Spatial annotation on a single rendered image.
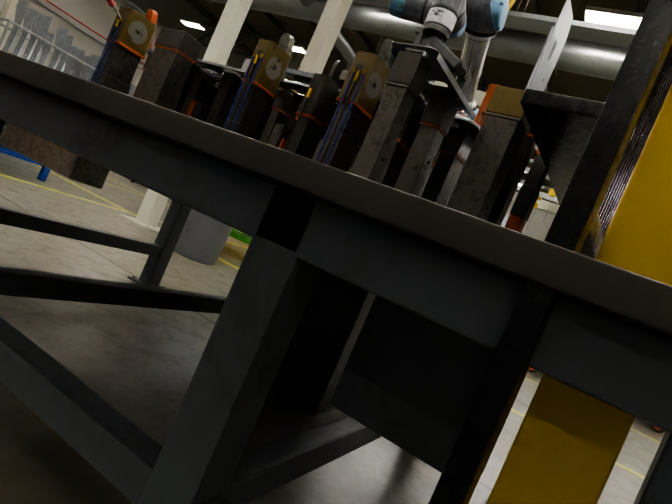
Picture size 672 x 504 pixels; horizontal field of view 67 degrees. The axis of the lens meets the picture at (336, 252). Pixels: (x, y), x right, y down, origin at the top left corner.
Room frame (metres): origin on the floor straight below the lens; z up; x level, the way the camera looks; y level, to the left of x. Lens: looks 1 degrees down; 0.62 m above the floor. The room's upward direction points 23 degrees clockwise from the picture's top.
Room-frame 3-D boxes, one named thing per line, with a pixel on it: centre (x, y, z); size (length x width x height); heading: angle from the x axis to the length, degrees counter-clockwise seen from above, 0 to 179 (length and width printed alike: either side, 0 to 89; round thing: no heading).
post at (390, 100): (0.94, 0.01, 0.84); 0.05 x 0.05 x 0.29; 59
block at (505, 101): (1.09, -0.23, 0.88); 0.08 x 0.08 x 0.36; 59
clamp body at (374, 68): (1.18, 0.10, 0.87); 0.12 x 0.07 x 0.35; 149
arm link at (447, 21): (1.31, -0.01, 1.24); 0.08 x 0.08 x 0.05
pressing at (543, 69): (1.20, -0.28, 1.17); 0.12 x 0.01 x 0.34; 149
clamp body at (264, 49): (1.39, 0.39, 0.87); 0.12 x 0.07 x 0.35; 149
